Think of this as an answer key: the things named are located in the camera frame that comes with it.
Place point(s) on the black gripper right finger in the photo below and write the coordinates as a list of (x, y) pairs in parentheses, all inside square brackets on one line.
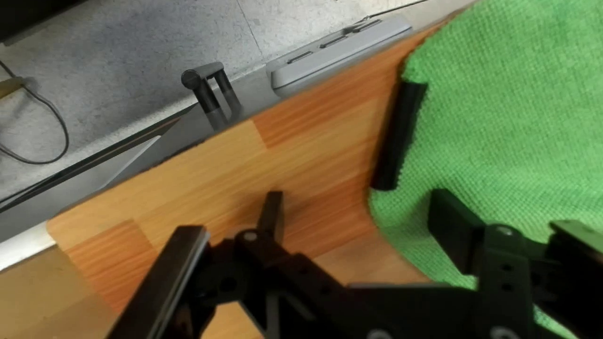
[(458, 226)]

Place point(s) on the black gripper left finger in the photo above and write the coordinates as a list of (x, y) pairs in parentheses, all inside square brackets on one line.
[(162, 275)]

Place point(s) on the green microfibre cloth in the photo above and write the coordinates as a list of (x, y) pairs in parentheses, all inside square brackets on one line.
[(514, 113)]

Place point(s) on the small black hook stand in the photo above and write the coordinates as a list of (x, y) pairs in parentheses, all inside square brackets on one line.
[(209, 95)]

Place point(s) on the black metal frame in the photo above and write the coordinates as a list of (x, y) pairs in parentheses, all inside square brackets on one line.
[(94, 162)]

